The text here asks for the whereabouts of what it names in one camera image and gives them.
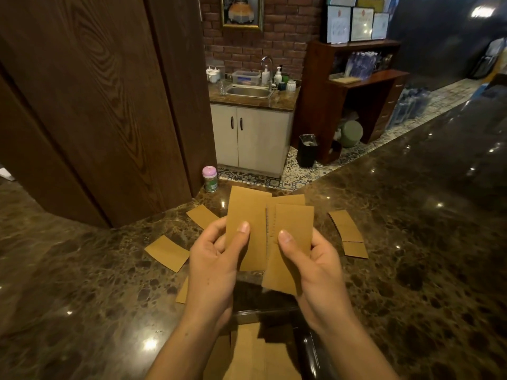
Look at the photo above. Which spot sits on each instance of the person's right hand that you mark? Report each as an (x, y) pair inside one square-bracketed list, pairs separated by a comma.
[(321, 284)]

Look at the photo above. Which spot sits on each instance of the person's left hand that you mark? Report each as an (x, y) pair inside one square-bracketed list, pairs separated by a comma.
[(210, 273)]

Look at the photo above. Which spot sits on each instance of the person's left thumb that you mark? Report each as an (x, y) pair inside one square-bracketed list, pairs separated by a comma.
[(239, 243)]

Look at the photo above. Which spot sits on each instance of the person's right thumb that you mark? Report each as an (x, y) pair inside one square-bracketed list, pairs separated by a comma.
[(291, 249)]

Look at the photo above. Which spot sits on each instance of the perforated brown cardboard sheet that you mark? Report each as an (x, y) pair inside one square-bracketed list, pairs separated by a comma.
[(291, 221)]

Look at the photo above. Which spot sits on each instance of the plain brown cardboard sheet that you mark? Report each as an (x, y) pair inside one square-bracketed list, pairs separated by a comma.
[(247, 205)]

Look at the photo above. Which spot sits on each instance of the person's right forearm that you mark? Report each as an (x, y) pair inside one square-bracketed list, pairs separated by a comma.
[(352, 352)]

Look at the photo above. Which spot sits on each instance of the person's left forearm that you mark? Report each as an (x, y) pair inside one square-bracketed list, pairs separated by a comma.
[(186, 348)]

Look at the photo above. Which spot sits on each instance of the small brown cardboard piece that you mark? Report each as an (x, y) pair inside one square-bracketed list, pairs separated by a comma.
[(183, 292), (167, 253), (345, 225), (202, 216), (355, 250)]

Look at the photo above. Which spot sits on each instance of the green jar with pink lid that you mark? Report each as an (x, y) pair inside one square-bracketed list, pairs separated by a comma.
[(210, 180)]

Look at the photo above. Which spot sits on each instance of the black trash bin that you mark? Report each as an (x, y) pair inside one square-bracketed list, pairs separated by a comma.
[(307, 150)]

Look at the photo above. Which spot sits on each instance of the white sink cabinet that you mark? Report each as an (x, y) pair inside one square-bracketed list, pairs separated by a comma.
[(253, 138)]

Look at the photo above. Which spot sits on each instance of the open brown cardboard box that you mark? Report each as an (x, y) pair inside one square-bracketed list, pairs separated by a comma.
[(249, 356)]

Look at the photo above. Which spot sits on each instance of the round green pot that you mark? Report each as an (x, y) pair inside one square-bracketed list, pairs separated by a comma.
[(350, 133)]

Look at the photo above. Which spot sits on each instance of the steel sink basin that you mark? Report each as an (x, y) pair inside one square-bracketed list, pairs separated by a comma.
[(248, 91)]

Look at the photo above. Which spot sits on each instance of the white ribbed cup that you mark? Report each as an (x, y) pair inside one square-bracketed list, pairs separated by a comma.
[(291, 85)]

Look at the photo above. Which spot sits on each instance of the clear plastic storage box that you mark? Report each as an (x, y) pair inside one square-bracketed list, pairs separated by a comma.
[(246, 77)]

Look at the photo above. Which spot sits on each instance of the red-brown wooden shelf desk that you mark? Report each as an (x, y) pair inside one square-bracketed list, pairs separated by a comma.
[(348, 90)]

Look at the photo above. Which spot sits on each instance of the white soap dispenser bottle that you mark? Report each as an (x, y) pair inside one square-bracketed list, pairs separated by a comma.
[(265, 76), (278, 76)]

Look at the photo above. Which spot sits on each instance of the chrome faucet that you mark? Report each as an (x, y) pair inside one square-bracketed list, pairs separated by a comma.
[(269, 65)]

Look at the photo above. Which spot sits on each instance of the pack of water bottles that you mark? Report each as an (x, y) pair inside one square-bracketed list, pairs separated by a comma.
[(361, 64), (408, 106)]

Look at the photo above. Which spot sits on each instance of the dark wooden cabinet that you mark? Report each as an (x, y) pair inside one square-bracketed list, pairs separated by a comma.
[(103, 94)]

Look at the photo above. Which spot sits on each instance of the framed certificate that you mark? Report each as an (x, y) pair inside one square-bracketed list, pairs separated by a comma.
[(380, 26), (338, 24), (361, 23)]

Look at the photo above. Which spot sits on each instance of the gold framed picture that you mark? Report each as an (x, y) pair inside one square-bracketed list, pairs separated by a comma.
[(242, 11)]

